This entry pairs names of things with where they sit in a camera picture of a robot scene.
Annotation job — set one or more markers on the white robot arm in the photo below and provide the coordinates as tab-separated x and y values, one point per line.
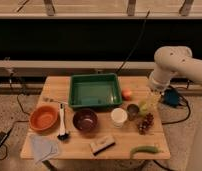
178	60

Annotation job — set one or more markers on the green plastic tray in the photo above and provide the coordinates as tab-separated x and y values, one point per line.
94	90

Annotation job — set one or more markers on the metal cup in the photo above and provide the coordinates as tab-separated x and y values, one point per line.
132	111

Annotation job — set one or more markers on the white cup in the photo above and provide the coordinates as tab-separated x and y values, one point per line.
118	117

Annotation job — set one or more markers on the wooden board eraser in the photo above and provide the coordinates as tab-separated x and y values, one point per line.
101	144

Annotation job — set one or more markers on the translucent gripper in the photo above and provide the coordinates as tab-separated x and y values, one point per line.
153	97

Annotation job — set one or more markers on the grey cloth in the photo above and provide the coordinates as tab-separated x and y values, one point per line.
42	148

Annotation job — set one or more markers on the green chili pepper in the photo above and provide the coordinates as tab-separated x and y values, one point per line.
143	149

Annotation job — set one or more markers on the orange bowl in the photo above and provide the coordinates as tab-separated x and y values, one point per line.
43	118

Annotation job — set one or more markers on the white-handled brush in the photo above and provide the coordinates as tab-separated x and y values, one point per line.
63	132

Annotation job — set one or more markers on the dark brown bowl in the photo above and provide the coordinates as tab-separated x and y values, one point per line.
85	120

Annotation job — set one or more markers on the orange peach fruit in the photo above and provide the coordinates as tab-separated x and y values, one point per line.
127	94

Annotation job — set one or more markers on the green pear fruit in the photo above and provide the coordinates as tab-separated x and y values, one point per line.
143	109

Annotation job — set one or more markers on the bunch of dark grapes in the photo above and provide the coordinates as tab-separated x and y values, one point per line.
145	124

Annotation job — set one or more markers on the blue device on floor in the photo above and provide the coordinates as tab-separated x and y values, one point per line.
171	98

